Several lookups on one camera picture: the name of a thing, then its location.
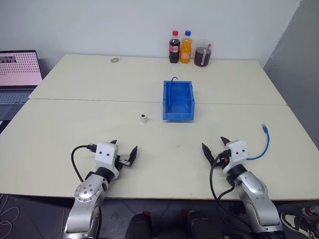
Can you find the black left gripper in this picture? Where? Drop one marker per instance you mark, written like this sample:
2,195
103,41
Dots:
119,164

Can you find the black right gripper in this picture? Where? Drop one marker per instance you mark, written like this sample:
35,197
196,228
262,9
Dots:
221,159

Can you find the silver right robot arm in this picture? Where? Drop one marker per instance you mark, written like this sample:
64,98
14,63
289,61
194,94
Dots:
256,194

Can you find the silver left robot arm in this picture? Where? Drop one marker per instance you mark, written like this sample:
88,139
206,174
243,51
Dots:
86,193

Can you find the small white adapter block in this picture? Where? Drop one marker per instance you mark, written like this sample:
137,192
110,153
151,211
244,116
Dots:
143,119

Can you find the blue plastic bin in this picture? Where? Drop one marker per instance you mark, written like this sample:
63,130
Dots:
178,99

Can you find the dark rounded shape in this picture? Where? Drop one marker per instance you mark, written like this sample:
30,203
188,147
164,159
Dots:
139,226
199,225

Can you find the clear tape roll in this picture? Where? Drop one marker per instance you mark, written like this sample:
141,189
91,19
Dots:
114,60

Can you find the clear jar dark liquid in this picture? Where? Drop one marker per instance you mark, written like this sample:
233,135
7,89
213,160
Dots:
202,56

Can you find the orange soda bottle blue cap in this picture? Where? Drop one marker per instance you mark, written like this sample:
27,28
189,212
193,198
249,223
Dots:
186,49

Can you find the cola bottle red cap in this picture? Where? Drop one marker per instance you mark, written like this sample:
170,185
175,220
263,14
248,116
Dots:
174,49

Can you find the black and white shoe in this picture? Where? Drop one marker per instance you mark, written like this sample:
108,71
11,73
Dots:
296,222

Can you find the grey laptop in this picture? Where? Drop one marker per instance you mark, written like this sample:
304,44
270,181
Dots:
17,74

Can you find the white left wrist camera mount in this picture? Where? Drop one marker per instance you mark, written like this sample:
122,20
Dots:
106,154

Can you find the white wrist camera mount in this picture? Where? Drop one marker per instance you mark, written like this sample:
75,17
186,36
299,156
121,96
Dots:
238,155
106,154

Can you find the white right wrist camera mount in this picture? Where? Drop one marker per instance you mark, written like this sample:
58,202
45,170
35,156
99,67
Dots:
238,155

